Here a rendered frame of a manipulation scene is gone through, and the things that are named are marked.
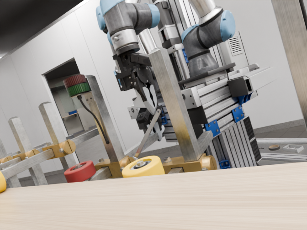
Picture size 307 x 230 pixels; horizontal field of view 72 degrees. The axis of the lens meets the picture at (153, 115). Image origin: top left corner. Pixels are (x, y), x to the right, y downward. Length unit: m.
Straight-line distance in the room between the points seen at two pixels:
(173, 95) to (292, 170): 0.30
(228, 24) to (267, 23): 2.16
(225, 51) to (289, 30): 1.07
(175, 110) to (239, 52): 1.12
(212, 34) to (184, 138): 0.62
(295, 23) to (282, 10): 0.03
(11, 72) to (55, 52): 1.41
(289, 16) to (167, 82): 0.25
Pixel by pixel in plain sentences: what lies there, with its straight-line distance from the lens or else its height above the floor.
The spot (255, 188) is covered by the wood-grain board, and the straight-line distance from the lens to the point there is 0.26.
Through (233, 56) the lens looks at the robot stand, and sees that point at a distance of 1.52.
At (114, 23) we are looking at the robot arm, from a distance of 0.65.
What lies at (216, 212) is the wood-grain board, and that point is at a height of 0.90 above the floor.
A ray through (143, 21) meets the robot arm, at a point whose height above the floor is 1.25.
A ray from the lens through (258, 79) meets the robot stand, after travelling 1.15.
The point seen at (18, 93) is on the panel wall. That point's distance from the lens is 5.59.
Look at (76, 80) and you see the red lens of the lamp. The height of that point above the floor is 1.13.
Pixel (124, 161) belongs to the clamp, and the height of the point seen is 0.86.
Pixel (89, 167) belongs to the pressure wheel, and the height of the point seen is 0.90.
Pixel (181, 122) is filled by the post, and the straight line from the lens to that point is 0.50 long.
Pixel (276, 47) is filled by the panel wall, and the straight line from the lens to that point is 3.15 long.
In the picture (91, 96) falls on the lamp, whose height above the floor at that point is 1.08.
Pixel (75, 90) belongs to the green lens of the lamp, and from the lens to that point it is 0.61.
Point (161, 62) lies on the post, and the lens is 0.50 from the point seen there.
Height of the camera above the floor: 1.03
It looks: 6 degrees down
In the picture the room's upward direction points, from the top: 19 degrees counter-clockwise
